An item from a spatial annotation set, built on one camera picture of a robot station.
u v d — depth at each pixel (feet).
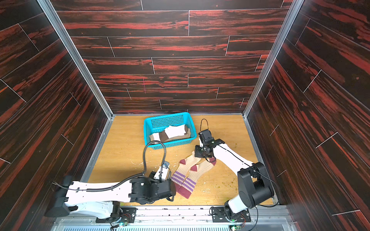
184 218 2.41
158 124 3.54
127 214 2.41
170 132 3.35
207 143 2.26
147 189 1.67
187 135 3.33
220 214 2.41
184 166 2.97
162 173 2.02
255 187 1.43
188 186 2.74
